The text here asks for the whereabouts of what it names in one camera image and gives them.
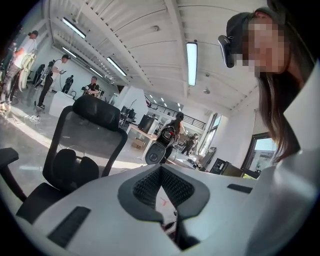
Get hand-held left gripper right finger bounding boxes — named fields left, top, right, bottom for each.
left=161, top=164, right=259, bottom=256

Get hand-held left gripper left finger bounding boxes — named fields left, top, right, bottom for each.
left=15, top=164, right=182, bottom=256

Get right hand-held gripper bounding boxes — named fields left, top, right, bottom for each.
left=145, top=141, right=168, bottom=166

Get black mesh office chair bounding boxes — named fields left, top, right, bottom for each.
left=0, top=94, right=129, bottom=225

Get black office chair armrest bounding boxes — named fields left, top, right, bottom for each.
left=0, top=147, right=28, bottom=203

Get cardboard box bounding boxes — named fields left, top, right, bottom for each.
left=131, top=137, right=146, bottom=150

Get black backpack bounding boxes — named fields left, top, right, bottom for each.
left=159, top=124, right=176, bottom=147

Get white desk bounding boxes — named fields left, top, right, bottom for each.
left=126, top=123, right=161, bottom=161

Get black monitor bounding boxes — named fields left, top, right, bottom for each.
left=137, top=114, right=155, bottom=134

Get black cabinet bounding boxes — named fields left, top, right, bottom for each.
left=209, top=157, right=234, bottom=175

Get black mezzanine railing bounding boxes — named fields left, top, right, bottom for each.
left=144, top=93, right=207, bottom=131

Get dark framed window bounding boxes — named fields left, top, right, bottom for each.
left=240, top=133, right=279, bottom=174

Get person's white shirt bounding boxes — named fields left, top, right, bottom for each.
left=233, top=59, right=320, bottom=256

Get long ceiling light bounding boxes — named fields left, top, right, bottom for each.
left=185, top=41, right=199, bottom=87
left=61, top=16, right=87, bottom=39
left=106, top=56, right=128, bottom=77
left=61, top=46, right=78, bottom=59

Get white block table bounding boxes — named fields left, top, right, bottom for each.
left=48, top=90, right=76, bottom=116

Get person's black cap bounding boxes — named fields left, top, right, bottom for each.
left=226, top=6, right=286, bottom=55

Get person's face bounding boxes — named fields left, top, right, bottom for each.
left=241, top=17, right=292, bottom=80

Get black head-mounted camera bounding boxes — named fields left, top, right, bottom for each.
left=217, top=34, right=237, bottom=69

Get white floor cables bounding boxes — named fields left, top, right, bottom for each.
left=23, top=112, right=43, bottom=125

